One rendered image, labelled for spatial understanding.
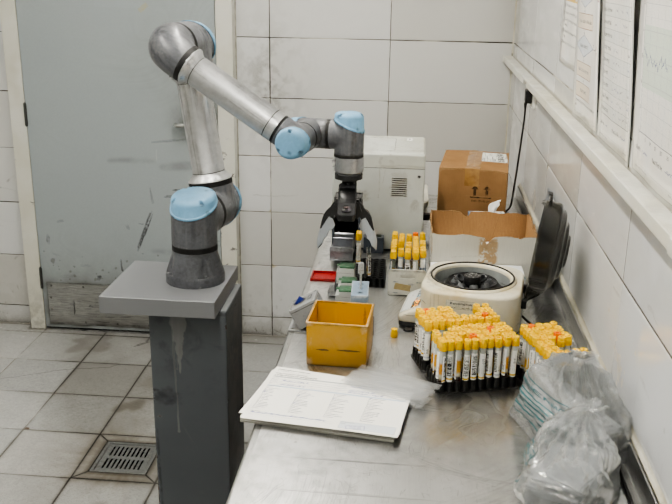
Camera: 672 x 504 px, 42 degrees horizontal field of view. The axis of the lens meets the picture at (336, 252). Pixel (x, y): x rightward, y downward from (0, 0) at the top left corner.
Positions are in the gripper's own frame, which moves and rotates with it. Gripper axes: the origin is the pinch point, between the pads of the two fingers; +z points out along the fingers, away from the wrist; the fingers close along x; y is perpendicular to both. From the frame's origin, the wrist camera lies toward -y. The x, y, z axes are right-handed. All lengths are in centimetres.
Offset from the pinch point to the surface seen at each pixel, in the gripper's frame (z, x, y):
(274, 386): 10, 10, -58
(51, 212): 40, 149, 164
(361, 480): 12, -10, -87
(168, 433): 48, 45, -15
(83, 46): -35, 128, 164
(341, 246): 7.4, 3.4, 26.6
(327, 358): 10.1, 0.5, -44.2
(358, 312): 4.2, -5.2, -31.7
